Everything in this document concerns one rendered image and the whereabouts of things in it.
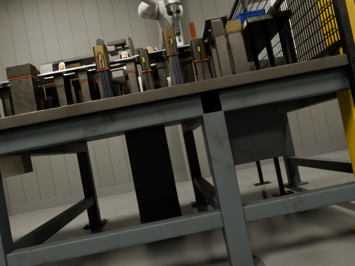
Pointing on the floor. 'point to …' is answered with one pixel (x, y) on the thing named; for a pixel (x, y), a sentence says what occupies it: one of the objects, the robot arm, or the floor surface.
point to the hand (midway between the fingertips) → (179, 42)
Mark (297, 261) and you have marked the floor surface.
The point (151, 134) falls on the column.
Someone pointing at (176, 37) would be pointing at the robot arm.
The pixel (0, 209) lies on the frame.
